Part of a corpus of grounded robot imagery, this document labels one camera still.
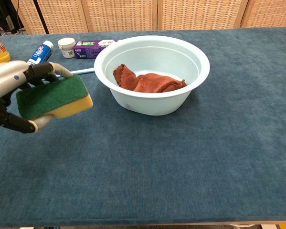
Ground blue white toothpaste tube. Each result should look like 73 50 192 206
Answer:
25 40 54 66

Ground light blue toothbrush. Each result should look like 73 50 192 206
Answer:
54 67 95 78

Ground black tripod stand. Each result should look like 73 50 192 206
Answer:
32 0 50 34

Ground green and yellow sponge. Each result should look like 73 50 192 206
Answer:
15 74 94 121

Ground blue table cloth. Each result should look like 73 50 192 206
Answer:
0 26 286 227

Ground light blue plastic basin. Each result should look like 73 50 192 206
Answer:
94 35 211 116

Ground purple toothpaste box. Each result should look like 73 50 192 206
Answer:
73 39 121 59

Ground brown cloth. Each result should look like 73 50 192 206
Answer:
113 63 188 93

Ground small white jar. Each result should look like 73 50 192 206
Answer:
57 37 76 59

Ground wicker folding screen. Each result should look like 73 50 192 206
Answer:
11 0 286 35

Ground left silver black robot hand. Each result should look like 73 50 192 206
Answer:
0 59 74 134

